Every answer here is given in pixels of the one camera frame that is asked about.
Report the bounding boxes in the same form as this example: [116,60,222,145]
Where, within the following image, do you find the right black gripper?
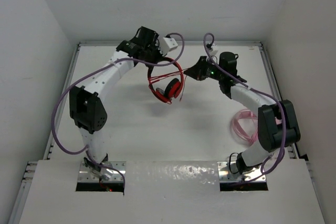
[185,55,225,81]

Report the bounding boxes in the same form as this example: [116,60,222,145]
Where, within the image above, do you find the red black headphones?
[148,62,185,104]

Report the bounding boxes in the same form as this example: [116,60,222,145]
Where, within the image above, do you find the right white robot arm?
[184,52,301,174]

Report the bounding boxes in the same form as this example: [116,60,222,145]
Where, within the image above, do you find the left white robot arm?
[69,27,162,174]

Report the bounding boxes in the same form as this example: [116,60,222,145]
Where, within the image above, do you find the pink headphones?
[230,109,258,146]

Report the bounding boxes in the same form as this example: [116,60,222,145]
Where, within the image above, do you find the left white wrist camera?
[159,37,178,56]

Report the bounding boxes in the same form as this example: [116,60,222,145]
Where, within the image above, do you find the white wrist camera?
[206,43,218,56]
[159,37,178,56]

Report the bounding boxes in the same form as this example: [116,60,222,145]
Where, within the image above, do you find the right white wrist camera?
[206,43,218,56]

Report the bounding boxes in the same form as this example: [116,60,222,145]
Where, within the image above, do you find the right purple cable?
[204,33,287,183]

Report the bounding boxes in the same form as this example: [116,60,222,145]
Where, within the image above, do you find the purple cable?
[51,33,185,188]
[204,33,287,183]

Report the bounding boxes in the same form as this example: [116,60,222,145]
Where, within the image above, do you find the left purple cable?
[51,33,185,188]

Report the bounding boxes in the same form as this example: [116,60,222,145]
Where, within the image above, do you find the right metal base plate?
[217,161,267,184]

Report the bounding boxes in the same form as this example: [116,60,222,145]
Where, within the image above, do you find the metal base plate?
[77,161,126,183]
[217,161,267,184]

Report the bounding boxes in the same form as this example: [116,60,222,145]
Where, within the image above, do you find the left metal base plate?
[77,161,126,183]

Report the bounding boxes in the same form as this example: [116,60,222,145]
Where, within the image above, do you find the aluminium table frame rail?
[7,40,310,224]

